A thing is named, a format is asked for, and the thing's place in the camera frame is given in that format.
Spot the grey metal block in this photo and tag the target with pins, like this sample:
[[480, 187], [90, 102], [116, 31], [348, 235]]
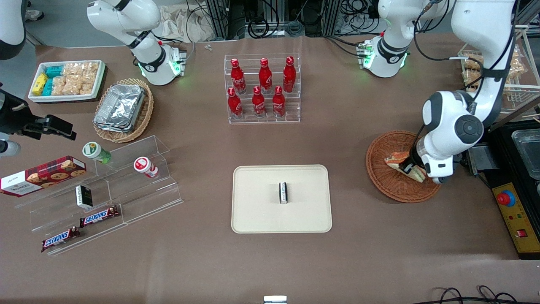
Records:
[[479, 159]]

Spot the brown wicker round basket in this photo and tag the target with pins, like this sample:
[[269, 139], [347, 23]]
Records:
[[392, 185]]

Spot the white rectangular snack bin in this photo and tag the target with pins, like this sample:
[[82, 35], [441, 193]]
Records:
[[67, 98]]

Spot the small black white snack box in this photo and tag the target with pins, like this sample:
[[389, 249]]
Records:
[[83, 196], [283, 193]]

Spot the yellow black control box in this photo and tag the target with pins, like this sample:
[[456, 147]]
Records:
[[519, 228]]

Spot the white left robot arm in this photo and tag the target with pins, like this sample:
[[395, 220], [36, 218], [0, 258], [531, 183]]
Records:
[[460, 126]]

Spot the aluminium foil tray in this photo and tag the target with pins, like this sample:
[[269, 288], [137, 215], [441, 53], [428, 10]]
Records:
[[120, 105]]

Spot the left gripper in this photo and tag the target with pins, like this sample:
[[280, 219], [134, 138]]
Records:
[[412, 162]]

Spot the light wicker oval basket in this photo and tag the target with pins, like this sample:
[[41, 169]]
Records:
[[143, 114]]

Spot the steel rectangular pan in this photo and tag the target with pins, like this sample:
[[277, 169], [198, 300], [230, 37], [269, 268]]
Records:
[[527, 147]]

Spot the cream plastic serving tray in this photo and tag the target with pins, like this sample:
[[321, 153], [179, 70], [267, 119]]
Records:
[[257, 202]]

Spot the rice cracker bag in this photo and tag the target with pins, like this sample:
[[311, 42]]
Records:
[[82, 86], [60, 85], [74, 71], [90, 71]]

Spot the teal snack packet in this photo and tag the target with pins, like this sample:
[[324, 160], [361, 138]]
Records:
[[55, 71], [47, 88]]

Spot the crumpled white plastic sheet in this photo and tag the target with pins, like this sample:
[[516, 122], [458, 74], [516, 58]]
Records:
[[190, 23]]

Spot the black appliance housing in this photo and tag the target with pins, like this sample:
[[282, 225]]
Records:
[[506, 169]]

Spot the Snickers chocolate bar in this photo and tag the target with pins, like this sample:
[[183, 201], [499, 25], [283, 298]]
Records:
[[60, 238], [99, 216]]

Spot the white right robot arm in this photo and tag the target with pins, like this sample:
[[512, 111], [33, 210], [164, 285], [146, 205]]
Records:
[[147, 63]]

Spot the red cola bottle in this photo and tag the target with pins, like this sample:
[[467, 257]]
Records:
[[278, 102], [238, 78], [234, 103], [258, 102], [265, 77], [289, 75]]

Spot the triangular sandwich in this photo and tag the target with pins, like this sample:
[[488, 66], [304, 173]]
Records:
[[396, 159]]

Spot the green lidded snack cup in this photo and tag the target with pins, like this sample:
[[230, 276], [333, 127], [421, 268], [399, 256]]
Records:
[[93, 151]]

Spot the clear acrylic bottle rack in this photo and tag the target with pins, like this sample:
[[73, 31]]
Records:
[[263, 120]]

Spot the red emergency stop button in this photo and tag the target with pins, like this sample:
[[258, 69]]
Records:
[[506, 198]]

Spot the clear acrylic stepped shelf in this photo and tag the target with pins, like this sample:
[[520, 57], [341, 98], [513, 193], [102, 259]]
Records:
[[139, 190]]

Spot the yellow snack packet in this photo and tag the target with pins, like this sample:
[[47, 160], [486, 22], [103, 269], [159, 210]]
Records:
[[39, 83]]

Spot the clear bagged snack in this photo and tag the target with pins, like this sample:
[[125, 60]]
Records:
[[518, 63], [472, 71]]

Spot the red tartan cookie box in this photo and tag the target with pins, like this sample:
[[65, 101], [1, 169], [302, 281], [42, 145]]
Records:
[[42, 175]]

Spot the red lidded snack cup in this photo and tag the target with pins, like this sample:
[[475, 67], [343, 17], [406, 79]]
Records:
[[144, 165]]

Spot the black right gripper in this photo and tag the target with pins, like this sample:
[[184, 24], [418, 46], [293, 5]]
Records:
[[12, 119]]

